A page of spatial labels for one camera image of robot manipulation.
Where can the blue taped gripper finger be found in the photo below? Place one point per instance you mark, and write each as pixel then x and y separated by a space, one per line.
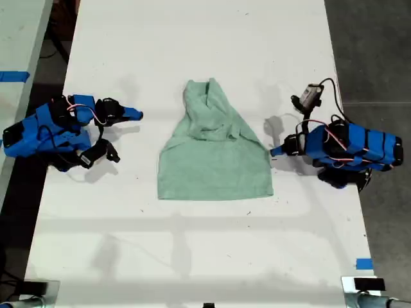
pixel 132 118
pixel 278 149
pixel 133 112
pixel 278 154

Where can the pale green T-shirt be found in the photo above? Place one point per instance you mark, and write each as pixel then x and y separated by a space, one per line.
pixel 215 167

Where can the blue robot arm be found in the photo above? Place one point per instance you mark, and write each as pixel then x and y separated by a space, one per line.
pixel 369 144
pixel 29 134

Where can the long blue tape strip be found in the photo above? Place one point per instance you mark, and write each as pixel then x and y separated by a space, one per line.
pixel 14 76

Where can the grey side table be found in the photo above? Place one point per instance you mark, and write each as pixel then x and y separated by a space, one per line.
pixel 19 64

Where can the small blue tape square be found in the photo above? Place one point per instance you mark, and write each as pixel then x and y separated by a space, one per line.
pixel 364 264

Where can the black clamp block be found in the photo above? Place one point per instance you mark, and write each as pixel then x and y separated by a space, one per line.
pixel 369 284
pixel 35 287

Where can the small black table clip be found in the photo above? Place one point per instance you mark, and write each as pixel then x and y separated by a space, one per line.
pixel 208 305

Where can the grey metal pipe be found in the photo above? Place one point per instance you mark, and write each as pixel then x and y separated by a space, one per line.
pixel 385 301
pixel 22 303

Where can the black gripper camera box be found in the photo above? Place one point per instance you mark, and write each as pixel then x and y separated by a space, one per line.
pixel 309 97
pixel 93 156

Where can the metal table clamp bracket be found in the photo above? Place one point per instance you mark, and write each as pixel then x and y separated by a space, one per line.
pixel 348 292

